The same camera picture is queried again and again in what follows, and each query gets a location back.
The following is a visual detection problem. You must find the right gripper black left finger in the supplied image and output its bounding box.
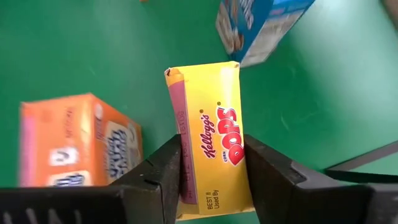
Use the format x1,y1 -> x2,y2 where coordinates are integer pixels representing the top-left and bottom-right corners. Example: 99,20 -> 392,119
0,134 -> 183,224

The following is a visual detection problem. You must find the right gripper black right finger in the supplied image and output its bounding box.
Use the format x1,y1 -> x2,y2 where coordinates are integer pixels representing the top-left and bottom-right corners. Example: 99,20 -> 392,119
244,134 -> 398,224

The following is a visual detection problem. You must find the orange Frosted Mini-Wheats cereal box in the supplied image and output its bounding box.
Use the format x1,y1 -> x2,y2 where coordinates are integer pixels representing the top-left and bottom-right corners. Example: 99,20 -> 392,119
18,92 -> 144,188

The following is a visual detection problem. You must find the yellow Corn Pops cereal box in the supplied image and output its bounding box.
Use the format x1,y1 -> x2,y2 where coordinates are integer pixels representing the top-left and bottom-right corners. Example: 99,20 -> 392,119
164,60 -> 256,222

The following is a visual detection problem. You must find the blue Rice Krispies cereal box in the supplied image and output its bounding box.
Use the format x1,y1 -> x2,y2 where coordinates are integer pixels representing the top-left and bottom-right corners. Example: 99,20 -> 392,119
215,0 -> 317,68

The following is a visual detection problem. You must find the green table mat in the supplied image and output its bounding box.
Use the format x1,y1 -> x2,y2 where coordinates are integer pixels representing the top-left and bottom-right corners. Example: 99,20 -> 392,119
0,0 -> 398,224

